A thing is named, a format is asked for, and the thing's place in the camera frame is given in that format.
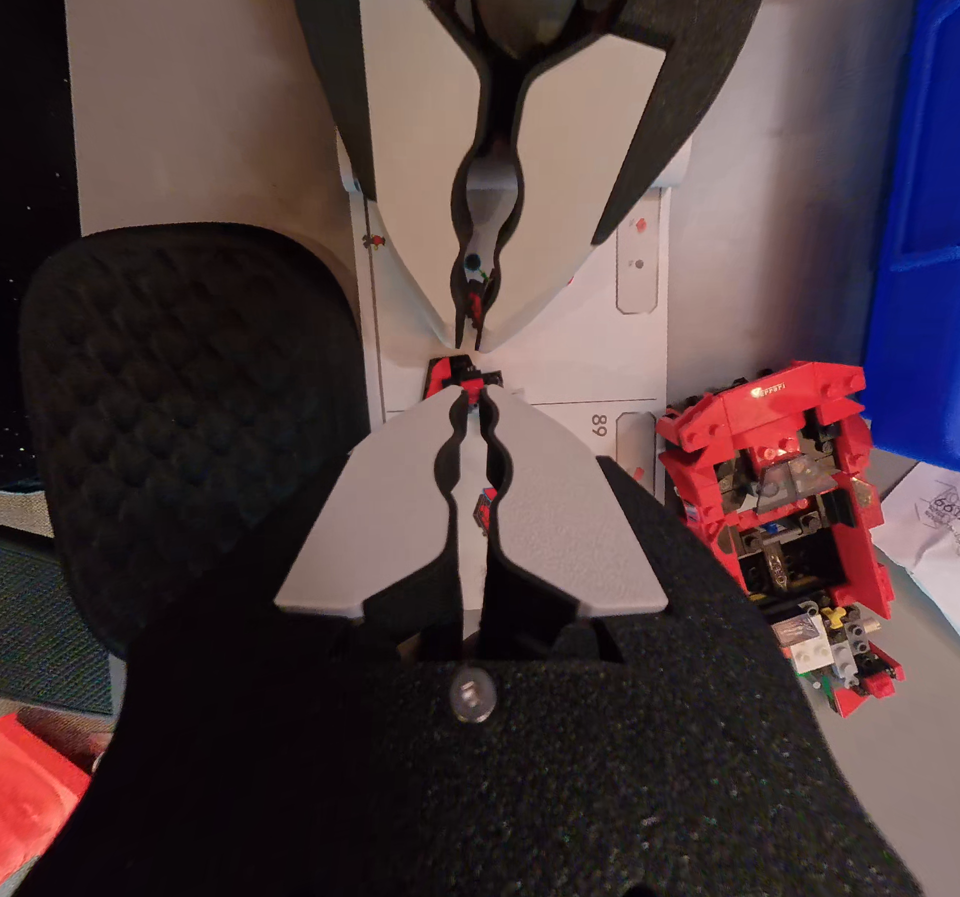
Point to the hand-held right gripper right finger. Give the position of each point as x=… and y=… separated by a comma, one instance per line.
x=570, y=529

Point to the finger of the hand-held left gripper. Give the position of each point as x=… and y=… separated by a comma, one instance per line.
x=577, y=162
x=412, y=124

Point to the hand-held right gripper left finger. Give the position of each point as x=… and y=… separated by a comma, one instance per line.
x=360, y=522

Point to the small red black brick assembly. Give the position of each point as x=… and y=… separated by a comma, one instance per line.
x=450, y=376

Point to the white instruction booklet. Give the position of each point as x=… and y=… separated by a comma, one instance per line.
x=570, y=357

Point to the red toy brick car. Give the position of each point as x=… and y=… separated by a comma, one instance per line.
x=720, y=417

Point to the black mesh office chair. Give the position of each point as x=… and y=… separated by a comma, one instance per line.
x=45, y=627

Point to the crumpled white paper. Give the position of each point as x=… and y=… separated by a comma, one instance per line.
x=922, y=537

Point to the blue plastic bin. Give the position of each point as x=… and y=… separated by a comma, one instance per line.
x=922, y=237

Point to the red plastic box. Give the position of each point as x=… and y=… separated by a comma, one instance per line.
x=37, y=784

